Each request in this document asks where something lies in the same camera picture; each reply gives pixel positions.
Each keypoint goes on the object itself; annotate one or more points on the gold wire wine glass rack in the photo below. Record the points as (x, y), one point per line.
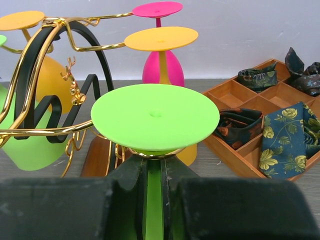
(43, 99)

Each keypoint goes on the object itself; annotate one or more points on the green wine glass front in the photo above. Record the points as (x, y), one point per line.
(117, 116)

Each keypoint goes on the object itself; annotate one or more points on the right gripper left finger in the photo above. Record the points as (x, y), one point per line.
(83, 208)

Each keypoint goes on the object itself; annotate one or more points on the wooden compartment tray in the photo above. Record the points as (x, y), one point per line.
(244, 161)

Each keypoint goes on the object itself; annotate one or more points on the pink wine glass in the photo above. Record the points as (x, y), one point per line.
(152, 69)

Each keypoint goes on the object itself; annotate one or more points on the dark green folded tie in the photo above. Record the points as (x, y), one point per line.
(258, 80)

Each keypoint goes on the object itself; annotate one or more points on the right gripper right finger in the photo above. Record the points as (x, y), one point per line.
(208, 208)

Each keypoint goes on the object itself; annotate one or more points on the black patterned folded tie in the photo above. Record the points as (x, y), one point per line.
(306, 80)

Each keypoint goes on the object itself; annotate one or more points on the blue floral folded tie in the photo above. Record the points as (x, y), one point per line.
(290, 137)

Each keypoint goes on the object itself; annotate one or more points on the orange wine glass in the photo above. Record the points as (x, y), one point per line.
(162, 42)
(50, 81)

